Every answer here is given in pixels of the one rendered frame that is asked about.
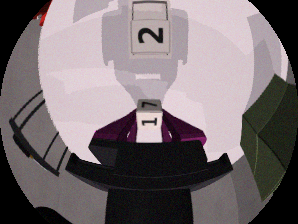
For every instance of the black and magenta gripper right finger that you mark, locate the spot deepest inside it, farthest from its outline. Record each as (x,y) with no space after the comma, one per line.
(179,130)

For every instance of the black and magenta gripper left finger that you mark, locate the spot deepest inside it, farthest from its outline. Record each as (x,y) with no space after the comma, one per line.
(119,129)

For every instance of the white cube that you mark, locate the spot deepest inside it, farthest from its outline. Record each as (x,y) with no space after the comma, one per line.
(150,36)
(149,114)

